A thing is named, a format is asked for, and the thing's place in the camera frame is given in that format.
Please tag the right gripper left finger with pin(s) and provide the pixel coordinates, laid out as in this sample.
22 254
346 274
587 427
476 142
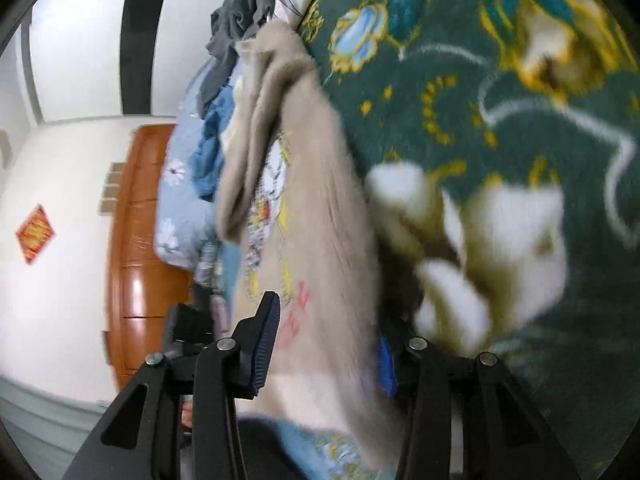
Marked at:
138 436

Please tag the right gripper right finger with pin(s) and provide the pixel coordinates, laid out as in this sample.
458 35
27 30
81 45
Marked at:
504 436

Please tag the beige knit graphic sweater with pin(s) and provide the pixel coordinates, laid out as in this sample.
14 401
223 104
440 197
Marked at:
290 198

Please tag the wooden headboard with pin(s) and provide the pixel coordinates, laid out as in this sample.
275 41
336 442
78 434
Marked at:
140 288

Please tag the grey-blue floral quilt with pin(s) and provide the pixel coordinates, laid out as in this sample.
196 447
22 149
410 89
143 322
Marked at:
185 231

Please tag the blue t-shirt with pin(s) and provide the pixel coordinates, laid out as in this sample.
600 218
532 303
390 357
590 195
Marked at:
208 159

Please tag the dark grey garment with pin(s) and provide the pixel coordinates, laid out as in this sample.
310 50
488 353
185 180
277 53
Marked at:
234 21

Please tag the teal floral plush blanket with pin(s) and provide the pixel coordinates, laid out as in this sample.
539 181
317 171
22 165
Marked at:
532 93

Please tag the red wall decoration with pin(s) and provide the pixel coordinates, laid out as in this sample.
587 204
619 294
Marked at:
34 234

